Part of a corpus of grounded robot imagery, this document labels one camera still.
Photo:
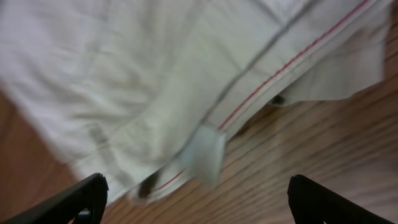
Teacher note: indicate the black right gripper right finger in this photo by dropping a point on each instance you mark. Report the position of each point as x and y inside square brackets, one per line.
[312, 203]

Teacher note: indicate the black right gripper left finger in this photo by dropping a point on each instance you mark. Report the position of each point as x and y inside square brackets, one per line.
[82, 203]

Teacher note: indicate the beige khaki shorts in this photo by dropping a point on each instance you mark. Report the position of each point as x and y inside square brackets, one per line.
[128, 88]

